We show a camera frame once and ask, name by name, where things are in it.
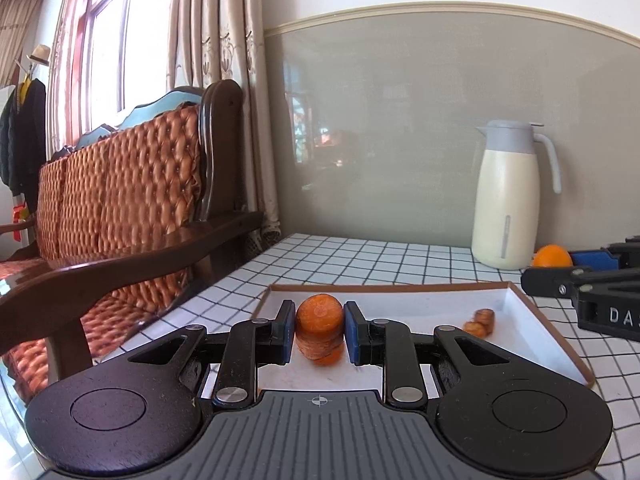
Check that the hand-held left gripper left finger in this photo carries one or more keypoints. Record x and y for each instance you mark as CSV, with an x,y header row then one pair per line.
x,y
287,330

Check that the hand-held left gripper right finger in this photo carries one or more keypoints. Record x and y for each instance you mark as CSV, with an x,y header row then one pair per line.
x,y
352,332

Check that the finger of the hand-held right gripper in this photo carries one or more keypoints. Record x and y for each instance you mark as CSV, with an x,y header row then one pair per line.
x,y
595,258
545,281

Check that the small orange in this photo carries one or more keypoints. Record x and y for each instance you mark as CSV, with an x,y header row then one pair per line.
x,y
550,256

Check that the carrot piece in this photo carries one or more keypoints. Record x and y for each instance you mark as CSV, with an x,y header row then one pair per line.
x,y
475,331
485,320
320,320

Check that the white tray with brown rim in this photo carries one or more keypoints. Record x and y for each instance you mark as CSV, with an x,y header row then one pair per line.
x,y
430,310

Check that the carrot top piece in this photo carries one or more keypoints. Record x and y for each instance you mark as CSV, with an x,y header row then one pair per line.
x,y
485,320

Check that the checked tablecloth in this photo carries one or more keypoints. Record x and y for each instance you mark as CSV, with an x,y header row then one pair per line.
x,y
375,260

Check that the cream thermos jug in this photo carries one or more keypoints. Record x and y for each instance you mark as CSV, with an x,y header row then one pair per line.
x,y
505,200

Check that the wooden sofa with orange cushion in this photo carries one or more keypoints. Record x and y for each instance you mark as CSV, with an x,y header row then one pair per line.
x,y
125,185

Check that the beige curtain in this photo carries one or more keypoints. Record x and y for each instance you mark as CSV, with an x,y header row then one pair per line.
x,y
20,35
220,35

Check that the black jacket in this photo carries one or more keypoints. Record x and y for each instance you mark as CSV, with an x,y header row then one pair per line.
x,y
27,140

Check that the window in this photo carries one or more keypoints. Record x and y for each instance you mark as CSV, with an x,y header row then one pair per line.
x,y
145,35

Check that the yellow garment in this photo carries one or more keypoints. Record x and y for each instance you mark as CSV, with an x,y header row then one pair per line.
x,y
24,91

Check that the straw hat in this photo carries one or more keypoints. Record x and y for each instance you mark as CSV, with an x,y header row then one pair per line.
x,y
39,54

